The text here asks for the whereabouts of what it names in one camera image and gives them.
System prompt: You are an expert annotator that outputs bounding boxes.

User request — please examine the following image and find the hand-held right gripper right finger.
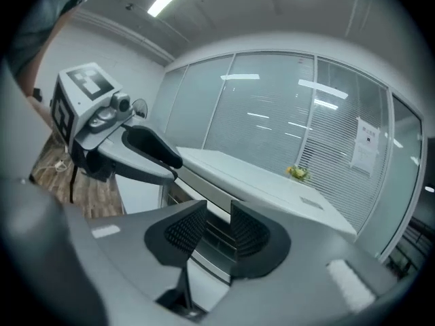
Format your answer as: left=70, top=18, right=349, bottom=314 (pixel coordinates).
left=207, top=200, right=398, bottom=326

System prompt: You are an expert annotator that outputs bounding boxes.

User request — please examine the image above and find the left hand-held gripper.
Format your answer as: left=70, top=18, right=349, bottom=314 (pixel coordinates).
left=50, top=62, right=184, bottom=185

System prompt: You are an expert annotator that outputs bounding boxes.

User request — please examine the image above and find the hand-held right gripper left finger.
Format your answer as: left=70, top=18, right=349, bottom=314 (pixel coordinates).
left=90, top=200, right=208, bottom=302

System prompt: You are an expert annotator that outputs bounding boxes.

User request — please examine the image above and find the person's left forearm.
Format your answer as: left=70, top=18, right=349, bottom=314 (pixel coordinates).
left=18, top=7, right=74, bottom=128

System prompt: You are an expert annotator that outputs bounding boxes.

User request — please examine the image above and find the white toaster oven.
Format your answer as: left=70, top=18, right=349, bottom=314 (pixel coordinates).
left=159, top=147, right=358, bottom=285

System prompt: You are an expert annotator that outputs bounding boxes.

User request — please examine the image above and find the black standing fan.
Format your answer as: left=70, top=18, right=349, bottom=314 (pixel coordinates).
left=130, top=97, right=150, bottom=120

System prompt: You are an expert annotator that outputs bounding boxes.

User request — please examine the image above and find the black metal rack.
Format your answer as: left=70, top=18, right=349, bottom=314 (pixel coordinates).
left=386, top=215, right=433, bottom=282

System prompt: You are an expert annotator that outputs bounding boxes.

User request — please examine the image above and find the white paper notice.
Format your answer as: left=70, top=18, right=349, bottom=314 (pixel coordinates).
left=349, top=115, right=381, bottom=176

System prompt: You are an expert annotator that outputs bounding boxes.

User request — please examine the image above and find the person's grey shirt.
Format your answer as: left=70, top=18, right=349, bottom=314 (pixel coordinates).
left=8, top=0, right=91, bottom=78

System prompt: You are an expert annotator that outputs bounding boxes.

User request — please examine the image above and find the white floor cable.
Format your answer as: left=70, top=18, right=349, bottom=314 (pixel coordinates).
left=31, top=160, right=69, bottom=183

